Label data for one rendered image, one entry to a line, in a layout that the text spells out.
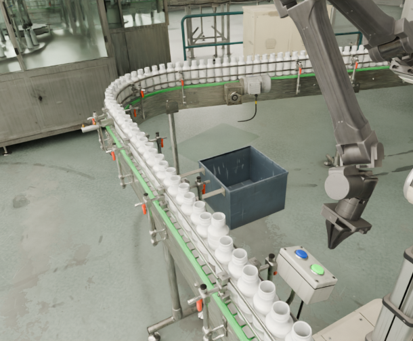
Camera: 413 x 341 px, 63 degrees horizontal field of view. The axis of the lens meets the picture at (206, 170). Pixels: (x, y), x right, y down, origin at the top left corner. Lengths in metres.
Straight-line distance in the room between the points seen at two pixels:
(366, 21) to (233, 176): 1.13
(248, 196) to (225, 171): 0.31
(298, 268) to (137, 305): 1.51
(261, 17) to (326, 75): 4.27
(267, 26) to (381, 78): 2.28
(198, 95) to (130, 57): 3.71
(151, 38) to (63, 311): 4.88
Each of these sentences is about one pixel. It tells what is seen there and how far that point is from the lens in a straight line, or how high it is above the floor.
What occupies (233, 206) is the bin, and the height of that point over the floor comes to 0.87.
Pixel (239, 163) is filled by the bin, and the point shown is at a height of 0.86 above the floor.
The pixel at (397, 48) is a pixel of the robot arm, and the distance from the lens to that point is 1.02.
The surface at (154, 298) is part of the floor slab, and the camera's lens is 2.30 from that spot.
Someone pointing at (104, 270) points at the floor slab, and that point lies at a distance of 2.54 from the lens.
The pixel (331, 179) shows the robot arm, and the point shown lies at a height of 1.39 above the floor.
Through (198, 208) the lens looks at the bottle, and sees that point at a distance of 1.02.
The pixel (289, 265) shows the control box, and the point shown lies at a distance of 0.94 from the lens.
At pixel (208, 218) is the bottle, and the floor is 1.14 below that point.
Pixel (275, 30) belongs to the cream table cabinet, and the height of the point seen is 0.92.
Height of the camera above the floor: 1.79
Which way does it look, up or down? 32 degrees down
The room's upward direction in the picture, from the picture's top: 3 degrees counter-clockwise
